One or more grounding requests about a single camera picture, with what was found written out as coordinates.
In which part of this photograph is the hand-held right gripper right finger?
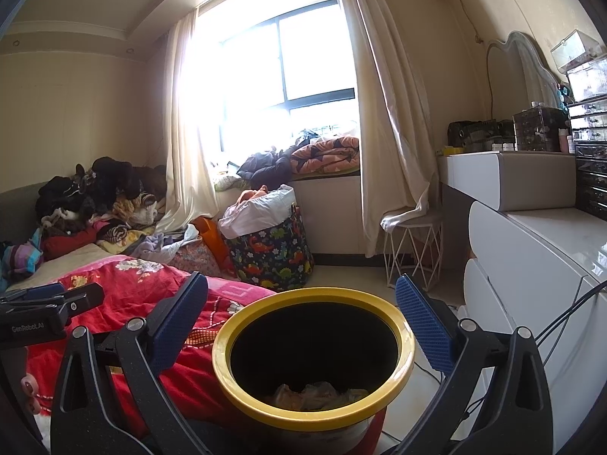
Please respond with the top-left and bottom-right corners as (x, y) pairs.
(395, 273), (554, 455)

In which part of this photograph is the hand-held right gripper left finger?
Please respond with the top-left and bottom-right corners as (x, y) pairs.
(50, 271), (212, 455)

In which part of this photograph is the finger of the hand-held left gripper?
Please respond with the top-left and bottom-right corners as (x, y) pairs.
(0, 282), (67, 305)
(44, 282), (105, 331)

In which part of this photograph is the yellow rimmed bin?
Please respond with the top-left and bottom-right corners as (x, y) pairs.
(211, 286), (415, 455)

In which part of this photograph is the person's left hand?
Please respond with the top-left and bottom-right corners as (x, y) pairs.
(20, 373), (44, 416)

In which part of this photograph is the beige bed sheet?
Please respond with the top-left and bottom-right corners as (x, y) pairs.
(8, 243), (120, 291)

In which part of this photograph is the purple striped cloth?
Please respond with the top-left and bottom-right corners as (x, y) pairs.
(1, 226), (47, 276)

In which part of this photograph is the red cloth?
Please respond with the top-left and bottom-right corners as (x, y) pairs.
(42, 226), (104, 262)

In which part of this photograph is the red floral blanket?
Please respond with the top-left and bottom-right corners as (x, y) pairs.
(24, 254), (279, 437)

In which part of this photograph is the floral fabric bag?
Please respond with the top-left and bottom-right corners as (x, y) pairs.
(167, 241), (225, 279)

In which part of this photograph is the brown patterned blanket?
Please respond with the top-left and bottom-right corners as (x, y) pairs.
(94, 224), (153, 255)

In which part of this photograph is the lavender cloth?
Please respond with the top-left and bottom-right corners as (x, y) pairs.
(137, 224), (201, 262)

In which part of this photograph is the grey bed headboard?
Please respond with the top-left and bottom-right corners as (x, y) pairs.
(0, 181), (54, 243)

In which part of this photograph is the orange bag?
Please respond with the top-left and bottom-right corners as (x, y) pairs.
(191, 215), (229, 267)

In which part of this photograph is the dinosaur print fabric basket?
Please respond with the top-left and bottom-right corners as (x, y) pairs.
(222, 203), (317, 294)

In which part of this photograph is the white drawer cabinet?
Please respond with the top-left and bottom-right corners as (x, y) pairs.
(461, 200), (607, 455)

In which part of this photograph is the pile of dark clothes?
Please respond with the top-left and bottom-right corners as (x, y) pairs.
(36, 155), (168, 229)

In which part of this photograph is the pink cloth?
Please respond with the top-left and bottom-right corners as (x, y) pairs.
(238, 188), (269, 206)

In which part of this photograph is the white vanity table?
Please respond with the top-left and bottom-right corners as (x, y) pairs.
(436, 150), (578, 212)

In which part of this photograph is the cream curtain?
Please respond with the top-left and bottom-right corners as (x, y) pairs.
(329, 0), (445, 260)
(160, 8), (229, 236)

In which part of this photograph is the clear acrylic organiser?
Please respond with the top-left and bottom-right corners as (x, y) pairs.
(511, 105), (571, 153)

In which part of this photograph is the clear drawer tower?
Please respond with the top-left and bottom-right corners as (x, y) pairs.
(549, 27), (607, 222)

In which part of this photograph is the curved vanity mirror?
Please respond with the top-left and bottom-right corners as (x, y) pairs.
(485, 30), (563, 125)

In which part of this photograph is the black framed window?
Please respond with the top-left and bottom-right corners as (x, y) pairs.
(196, 1), (357, 153)

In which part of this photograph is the white wire stool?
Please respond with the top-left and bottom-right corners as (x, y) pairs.
(380, 207), (445, 293)

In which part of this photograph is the black cable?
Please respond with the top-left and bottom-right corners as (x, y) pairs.
(539, 279), (607, 371)

